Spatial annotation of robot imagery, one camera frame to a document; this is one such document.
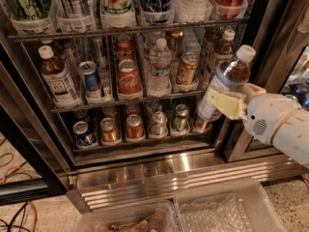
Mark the fridge glass door right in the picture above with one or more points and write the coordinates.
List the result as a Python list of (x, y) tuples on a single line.
[(278, 30)]

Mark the wire shelf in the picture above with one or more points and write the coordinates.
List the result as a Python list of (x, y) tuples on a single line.
[(113, 103), (13, 35)]

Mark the steel fridge base grille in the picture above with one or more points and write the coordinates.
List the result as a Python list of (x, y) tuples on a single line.
[(160, 178)]

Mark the silver bottle top shelf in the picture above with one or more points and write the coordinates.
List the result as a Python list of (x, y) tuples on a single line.
[(76, 8)]

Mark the silver can bottom shelf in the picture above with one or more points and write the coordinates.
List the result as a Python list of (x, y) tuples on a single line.
[(158, 125)]

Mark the red cola can rear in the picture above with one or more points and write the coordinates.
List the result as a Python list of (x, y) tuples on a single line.
[(124, 47)]

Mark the red cola can front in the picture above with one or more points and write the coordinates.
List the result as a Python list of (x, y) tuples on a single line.
[(129, 82)]

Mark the red cola can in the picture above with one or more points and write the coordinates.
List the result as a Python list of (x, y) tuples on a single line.
[(129, 82), (124, 47)]

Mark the fridge glass door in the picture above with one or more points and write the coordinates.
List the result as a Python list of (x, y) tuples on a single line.
[(21, 124), (278, 30)]

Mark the fridge glass door left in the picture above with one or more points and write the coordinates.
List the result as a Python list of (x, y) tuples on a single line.
[(21, 124)]

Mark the middle wire shelf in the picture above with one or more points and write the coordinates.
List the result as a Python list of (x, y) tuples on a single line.
[(113, 103)]

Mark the blue can bottom shelf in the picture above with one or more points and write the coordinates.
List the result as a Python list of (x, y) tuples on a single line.
[(83, 134)]

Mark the gold can bottom left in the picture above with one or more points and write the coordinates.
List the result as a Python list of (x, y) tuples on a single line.
[(109, 131)]

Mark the clear water bottle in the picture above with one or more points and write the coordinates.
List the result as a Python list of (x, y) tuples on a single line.
[(159, 64)]

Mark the upper wire shelf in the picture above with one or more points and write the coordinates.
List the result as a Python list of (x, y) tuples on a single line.
[(13, 35)]

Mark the green bottle top shelf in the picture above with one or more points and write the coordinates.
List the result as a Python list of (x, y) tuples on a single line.
[(29, 10)]

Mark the clear plastic bin right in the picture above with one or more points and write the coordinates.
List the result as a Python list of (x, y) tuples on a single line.
[(234, 206)]

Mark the red can bottom shelf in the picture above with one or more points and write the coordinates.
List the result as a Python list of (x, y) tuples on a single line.
[(134, 127)]

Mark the blue soda can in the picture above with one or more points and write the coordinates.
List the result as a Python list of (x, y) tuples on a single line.
[(88, 72)]

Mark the clear bottle top shelf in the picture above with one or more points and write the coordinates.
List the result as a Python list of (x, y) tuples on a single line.
[(192, 10)]

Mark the yellow taped gripper finger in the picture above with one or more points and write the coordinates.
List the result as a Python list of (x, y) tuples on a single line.
[(230, 104), (251, 91)]

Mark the clear plastic bin left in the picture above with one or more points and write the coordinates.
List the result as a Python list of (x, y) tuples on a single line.
[(154, 216)]

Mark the tea bottle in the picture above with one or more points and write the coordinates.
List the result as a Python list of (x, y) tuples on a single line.
[(223, 50), (58, 78), (229, 76)]

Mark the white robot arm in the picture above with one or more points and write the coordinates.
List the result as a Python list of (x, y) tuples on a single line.
[(273, 119)]

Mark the green can bottom shelf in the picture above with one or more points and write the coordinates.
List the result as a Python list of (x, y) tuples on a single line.
[(180, 124)]

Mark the clear plastic bin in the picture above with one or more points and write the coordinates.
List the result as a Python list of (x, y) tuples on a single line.
[(154, 216), (234, 206)]

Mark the gold can bottom right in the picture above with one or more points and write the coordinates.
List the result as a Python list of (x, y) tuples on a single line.
[(201, 125)]

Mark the gold soda can middle shelf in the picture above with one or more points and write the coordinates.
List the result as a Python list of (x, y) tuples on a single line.
[(187, 68)]

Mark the gold can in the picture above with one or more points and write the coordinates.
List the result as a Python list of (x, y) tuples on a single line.
[(109, 131), (201, 125)]

